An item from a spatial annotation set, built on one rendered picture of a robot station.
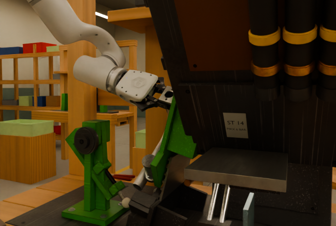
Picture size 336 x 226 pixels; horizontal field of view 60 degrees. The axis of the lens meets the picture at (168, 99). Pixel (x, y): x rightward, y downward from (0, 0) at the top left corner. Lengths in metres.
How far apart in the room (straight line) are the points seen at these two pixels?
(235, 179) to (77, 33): 0.60
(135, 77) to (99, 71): 0.11
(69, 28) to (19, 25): 8.75
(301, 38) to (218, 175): 0.24
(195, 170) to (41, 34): 9.71
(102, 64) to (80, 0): 0.51
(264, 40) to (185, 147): 0.35
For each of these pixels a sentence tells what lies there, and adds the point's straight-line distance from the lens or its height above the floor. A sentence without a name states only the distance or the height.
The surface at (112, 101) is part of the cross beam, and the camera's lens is 1.32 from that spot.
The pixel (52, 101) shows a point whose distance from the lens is 6.73.
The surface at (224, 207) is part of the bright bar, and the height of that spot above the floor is 1.03.
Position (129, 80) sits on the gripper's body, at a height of 1.29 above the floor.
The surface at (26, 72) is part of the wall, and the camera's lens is 9.60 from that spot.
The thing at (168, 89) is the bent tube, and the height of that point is 1.26.
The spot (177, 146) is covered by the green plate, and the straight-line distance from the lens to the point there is 0.71.
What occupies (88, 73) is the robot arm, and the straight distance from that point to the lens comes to 0.91.
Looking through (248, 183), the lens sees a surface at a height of 1.12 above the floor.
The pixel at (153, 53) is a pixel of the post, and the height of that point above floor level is 1.40.
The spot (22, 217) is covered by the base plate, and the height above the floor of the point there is 0.90.
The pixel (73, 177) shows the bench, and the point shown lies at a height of 0.88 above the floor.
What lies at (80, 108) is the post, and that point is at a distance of 1.31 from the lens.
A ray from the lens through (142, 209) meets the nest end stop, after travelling 0.77.
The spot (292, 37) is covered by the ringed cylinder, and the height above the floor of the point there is 1.33.
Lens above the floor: 1.27
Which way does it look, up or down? 2 degrees down
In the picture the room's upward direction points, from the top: straight up
